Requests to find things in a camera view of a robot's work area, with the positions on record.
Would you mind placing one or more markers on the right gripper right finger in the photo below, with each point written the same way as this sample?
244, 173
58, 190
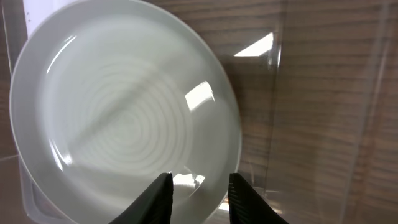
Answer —
246, 206

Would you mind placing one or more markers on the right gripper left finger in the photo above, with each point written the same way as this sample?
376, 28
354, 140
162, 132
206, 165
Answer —
153, 206

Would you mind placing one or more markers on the grey plate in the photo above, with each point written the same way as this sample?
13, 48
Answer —
107, 95

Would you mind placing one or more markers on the white label in bin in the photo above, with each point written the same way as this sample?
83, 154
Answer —
36, 11

